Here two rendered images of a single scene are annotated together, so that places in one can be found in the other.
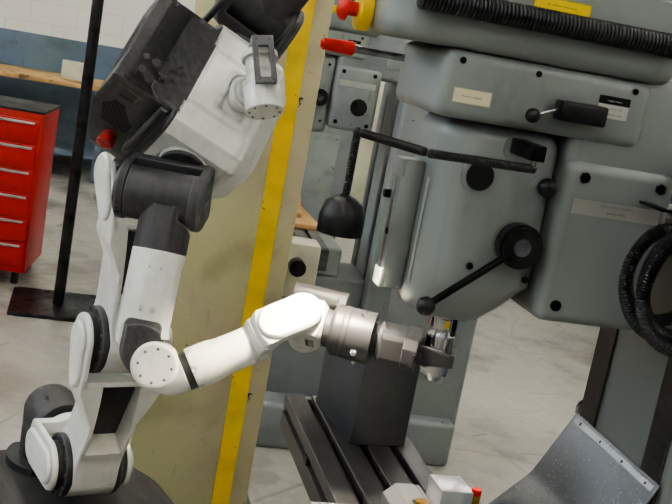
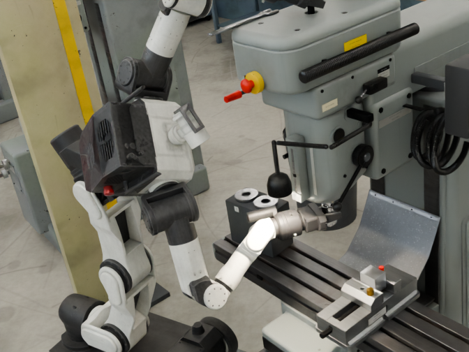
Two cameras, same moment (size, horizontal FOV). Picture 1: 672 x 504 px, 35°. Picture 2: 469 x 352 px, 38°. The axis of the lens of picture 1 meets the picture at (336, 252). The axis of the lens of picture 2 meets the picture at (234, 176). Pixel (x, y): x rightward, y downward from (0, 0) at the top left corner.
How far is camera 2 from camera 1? 97 cm
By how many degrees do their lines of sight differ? 25
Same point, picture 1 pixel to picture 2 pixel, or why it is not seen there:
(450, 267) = (337, 181)
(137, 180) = (160, 214)
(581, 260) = (387, 145)
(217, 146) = (181, 170)
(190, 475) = not seen: hidden behind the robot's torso
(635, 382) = (404, 172)
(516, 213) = (356, 141)
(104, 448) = (137, 320)
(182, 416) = (93, 253)
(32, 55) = not seen: outside the picture
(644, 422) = (418, 189)
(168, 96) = (148, 160)
